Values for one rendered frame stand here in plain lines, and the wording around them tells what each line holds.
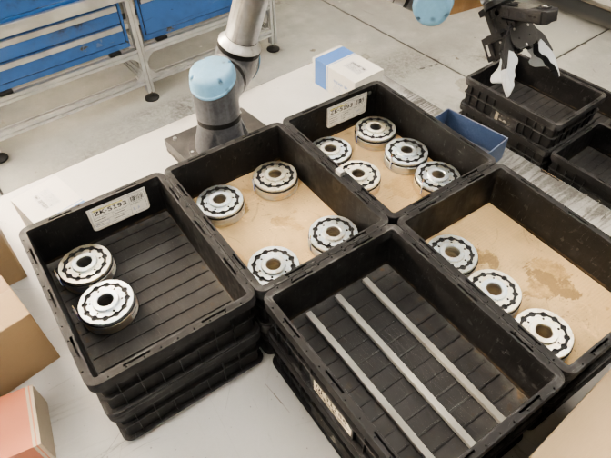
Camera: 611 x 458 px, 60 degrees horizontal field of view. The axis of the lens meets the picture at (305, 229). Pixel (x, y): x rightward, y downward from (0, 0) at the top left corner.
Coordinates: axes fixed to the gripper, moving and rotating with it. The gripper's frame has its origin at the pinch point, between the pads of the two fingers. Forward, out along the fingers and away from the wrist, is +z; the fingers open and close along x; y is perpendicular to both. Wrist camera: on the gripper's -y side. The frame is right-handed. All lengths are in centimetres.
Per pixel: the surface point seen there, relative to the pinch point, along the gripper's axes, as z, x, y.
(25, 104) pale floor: -88, 97, 241
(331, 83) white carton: -23, 9, 67
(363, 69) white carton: -23, 1, 60
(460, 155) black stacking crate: 8.4, 14.0, 13.1
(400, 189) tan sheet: 10.8, 27.6, 19.8
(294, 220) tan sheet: 8, 53, 23
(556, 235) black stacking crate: 29.1, 12.0, -4.4
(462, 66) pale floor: -23, -131, 169
